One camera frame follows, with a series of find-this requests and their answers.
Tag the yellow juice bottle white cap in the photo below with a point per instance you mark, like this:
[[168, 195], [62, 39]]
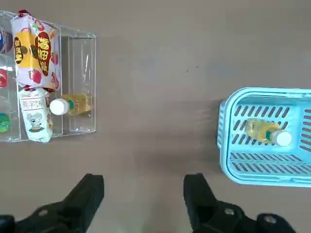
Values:
[[75, 104], [260, 131]]

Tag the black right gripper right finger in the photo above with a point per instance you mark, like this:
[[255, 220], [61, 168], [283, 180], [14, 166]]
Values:
[[201, 206]]

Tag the strawberry print snack packet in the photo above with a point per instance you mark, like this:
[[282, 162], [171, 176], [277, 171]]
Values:
[[31, 55]]

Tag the white bear biscuit packet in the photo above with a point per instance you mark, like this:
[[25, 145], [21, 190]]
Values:
[[34, 116]]

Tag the green lid cup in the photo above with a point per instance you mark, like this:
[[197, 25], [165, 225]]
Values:
[[3, 122]]

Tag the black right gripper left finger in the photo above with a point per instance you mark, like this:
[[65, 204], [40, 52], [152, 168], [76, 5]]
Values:
[[73, 208]]

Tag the blue noodle cup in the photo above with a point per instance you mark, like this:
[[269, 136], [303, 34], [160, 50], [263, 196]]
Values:
[[5, 41]]

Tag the red lid cup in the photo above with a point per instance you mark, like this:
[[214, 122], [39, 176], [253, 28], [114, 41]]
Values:
[[3, 78]]

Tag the light blue plastic basket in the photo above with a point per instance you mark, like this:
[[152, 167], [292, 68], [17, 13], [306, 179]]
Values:
[[262, 178]]

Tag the clear acrylic stepped shelf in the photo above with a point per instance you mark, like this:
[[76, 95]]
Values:
[[80, 60]]

